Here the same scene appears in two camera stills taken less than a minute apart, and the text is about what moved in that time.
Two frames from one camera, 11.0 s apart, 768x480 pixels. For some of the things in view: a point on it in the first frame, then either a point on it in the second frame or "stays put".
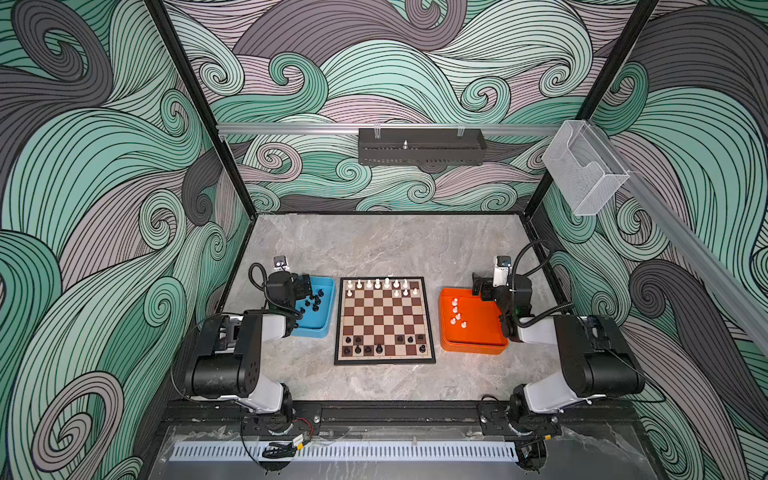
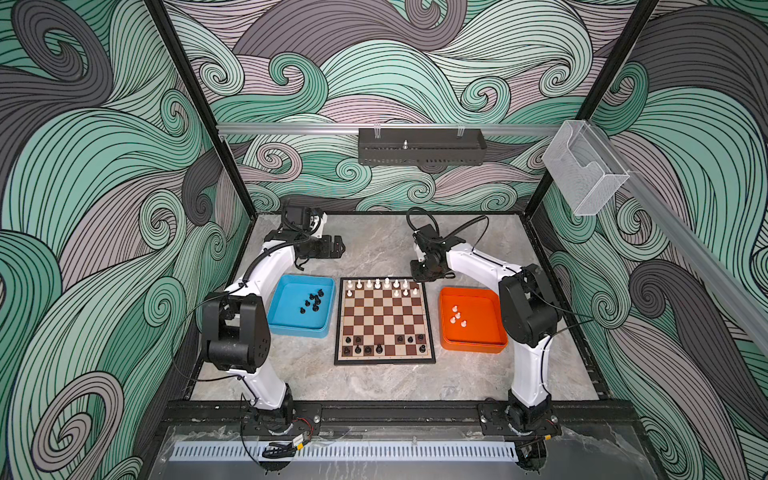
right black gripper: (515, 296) -> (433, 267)
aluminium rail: (386, 129) stays put
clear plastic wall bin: (584, 166) stays put
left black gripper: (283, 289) -> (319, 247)
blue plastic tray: (315, 311) stays put
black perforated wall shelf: (421, 146) stays put
